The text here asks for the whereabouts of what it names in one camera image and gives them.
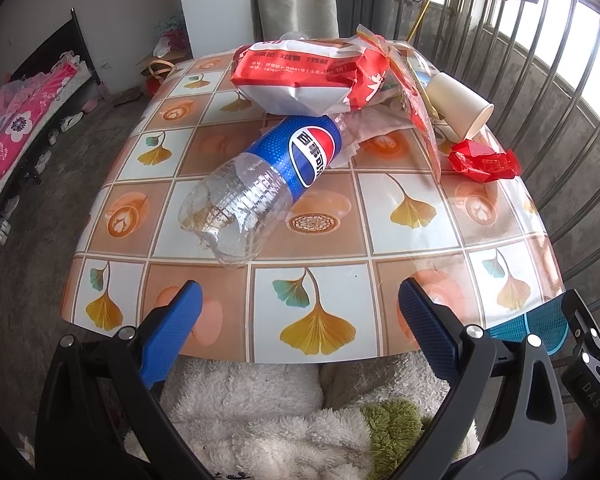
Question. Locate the patterned vinyl tablecloth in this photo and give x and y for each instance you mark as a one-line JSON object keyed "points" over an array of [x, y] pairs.
{"points": [[325, 287]]}

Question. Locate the red white paper food bag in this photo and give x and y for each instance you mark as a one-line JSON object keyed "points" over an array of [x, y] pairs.
{"points": [[309, 77]]}

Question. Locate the bed with pink bedding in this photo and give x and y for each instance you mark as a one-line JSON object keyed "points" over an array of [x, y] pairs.
{"points": [[39, 90]]}

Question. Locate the metal balcony railing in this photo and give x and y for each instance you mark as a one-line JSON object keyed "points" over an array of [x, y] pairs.
{"points": [[539, 65]]}

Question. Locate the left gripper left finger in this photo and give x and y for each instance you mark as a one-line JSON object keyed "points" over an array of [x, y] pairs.
{"points": [[98, 416]]}

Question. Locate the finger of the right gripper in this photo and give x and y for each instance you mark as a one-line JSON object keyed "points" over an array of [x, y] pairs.
{"points": [[583, 326]]}

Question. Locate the Pepsi plastic bottle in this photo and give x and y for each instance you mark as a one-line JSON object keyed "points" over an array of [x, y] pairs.
{"points": [[235, 209]]}

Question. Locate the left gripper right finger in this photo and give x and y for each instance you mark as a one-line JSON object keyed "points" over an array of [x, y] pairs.
{"points": [[526, 437]]}

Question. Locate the clear red printed plastic wrapper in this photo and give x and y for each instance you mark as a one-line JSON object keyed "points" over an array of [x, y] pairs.
{"points": [[405, 64]]}

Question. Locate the white paper cup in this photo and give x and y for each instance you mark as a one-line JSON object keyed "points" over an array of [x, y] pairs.
{"points": [[462, 108]]}

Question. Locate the blue mesh trash basket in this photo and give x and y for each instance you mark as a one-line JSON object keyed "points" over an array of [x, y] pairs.
{"points": [[546, 321]]}

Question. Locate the white green fluffy garment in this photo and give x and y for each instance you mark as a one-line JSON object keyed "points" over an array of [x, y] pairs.
{"points": [[346, 420]]}

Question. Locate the yellow broom handle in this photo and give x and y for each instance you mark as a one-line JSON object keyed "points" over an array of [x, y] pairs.
{"points": [[418, 21]]}

